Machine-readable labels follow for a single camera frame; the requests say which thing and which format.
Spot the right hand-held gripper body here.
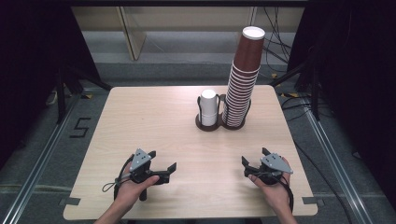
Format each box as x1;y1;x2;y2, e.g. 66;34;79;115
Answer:
247;152;294;187

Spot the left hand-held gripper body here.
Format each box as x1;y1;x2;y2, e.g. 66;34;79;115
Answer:
128;147;157;202

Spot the dark brown double cup holder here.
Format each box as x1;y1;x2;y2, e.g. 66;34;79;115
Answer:
194;92;252;133

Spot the stack of brown cups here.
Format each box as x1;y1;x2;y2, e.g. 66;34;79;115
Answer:
221;60;262;129

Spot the white paper cup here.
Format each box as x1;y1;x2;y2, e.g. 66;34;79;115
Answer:
200;89;219;116

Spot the brown paper cup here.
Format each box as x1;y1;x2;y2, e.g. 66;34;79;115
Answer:
233;25;266;73

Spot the person's right hand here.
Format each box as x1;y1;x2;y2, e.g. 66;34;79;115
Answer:
247;157;294;217

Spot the person's left hand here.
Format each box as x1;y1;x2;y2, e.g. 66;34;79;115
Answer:
113;161;161;213

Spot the black metal stand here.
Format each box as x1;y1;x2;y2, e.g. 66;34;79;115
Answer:
55;63;114;125
270;46;322;122

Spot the black curtain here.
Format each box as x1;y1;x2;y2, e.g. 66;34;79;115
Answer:
0;0;102;169
288;0;396;206

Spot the white panel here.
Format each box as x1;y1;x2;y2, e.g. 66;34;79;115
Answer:
116;7;148;62

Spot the left hand-held gripper cable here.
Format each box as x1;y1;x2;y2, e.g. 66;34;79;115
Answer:
102;153;135;201

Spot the hand-held gripper cable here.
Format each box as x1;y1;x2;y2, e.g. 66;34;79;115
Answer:
102;153;135;201
273;175;295;215

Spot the right hand-held gripper cable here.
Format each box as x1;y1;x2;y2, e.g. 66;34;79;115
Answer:
273;175;295;215

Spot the black floor cable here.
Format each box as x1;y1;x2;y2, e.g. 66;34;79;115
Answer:
280;95;354;224

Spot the aluminium floor rail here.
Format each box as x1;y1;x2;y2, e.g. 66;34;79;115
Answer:
0;90;87;224
302;97;376;224

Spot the bundle of black cables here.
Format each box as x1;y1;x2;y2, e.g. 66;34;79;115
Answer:
262;7;293;64

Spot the white metal post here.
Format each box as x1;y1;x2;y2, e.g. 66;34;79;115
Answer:
248;7;259;28

